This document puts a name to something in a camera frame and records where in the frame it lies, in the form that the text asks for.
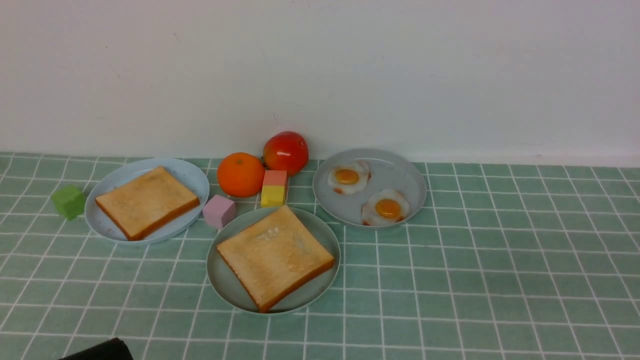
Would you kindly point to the green cube block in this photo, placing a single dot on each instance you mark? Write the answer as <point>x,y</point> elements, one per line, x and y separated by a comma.
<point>69,201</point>

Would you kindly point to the salmon pink block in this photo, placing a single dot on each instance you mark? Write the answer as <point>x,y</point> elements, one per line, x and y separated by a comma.
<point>275,178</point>

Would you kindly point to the pink cube block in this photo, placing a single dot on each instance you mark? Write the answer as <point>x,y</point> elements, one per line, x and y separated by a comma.
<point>219,211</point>

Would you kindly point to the yellow block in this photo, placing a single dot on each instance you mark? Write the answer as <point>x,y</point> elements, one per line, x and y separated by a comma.
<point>273,196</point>

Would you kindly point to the red tomato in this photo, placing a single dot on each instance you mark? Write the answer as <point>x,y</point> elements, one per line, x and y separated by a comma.
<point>286,151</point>

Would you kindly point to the toast slice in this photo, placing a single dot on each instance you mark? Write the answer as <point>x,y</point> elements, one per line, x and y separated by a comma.
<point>275,257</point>
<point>147,203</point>

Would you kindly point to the grey-blue egg plate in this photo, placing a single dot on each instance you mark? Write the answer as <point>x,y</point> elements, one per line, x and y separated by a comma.
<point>388,171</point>

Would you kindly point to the orange fruit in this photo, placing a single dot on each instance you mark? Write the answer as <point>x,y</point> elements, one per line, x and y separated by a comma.
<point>241,175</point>

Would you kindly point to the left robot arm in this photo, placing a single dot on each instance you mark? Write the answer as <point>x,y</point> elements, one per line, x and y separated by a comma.
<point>113,349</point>

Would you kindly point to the fried egg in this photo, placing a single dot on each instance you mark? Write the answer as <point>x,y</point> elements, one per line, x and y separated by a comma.
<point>349,178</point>
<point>386,207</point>

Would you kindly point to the front fried egg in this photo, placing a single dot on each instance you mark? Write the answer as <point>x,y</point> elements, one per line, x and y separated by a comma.
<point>386,207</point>

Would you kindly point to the light blue bread plate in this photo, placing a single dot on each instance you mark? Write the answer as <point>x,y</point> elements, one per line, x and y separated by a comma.
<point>190,175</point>

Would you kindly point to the back fried egg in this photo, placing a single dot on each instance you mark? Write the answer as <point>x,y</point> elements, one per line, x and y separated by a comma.
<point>349,178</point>

